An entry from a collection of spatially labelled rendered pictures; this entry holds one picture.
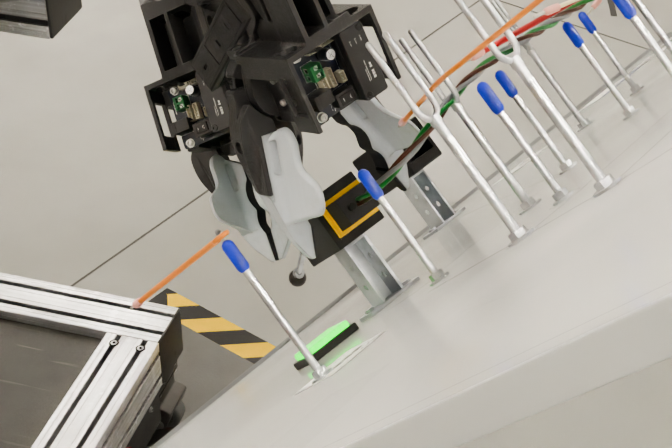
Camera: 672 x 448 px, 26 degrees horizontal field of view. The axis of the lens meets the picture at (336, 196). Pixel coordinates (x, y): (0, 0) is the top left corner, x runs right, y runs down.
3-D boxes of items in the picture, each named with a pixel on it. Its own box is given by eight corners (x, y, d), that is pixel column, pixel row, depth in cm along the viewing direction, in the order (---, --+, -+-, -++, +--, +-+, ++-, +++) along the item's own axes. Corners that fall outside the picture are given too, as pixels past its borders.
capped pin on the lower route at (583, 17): (643, 85, 129) (586, 7, 129) (644, 86, 128) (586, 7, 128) (629, 95, 129) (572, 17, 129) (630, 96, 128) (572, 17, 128)
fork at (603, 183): (609, 190, 76) (450, -29, 76) (587, 202, 78) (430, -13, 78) (628, 173, 77) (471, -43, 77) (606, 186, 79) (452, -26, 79)
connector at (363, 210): (358, 218, 102) (341, 195, 102) (385, 200, 98) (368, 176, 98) (327, 241, 101) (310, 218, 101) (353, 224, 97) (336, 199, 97)
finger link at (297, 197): (315, 279, 91) (298, 135, 89) (265, 265, 96) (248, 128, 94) (355, 267, 93) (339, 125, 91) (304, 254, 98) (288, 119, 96)
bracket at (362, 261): (407, 285, 104) (366, 229, 104) (420, 278, 102) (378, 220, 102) (360, 322, 102) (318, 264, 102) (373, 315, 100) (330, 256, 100)
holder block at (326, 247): (355, 235, 105) (323, 191, 105) (385, 216, 100) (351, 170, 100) (313, 267, 104) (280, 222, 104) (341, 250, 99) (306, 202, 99)
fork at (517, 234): (522, 241, 82) (373, 36, 82) (502, 252, 83) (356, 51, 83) (540, 224, 83) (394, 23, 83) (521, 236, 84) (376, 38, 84)
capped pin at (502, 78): (575, 165, 102) (503, 66, 102) (558, 177, 103) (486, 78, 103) (578, 161, 104) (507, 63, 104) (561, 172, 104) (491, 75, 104)
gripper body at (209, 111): (162, 161, 109) (116, 12, 110) (214, 166, 116) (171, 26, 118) (249, 124, 106) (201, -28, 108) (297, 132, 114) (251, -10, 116)
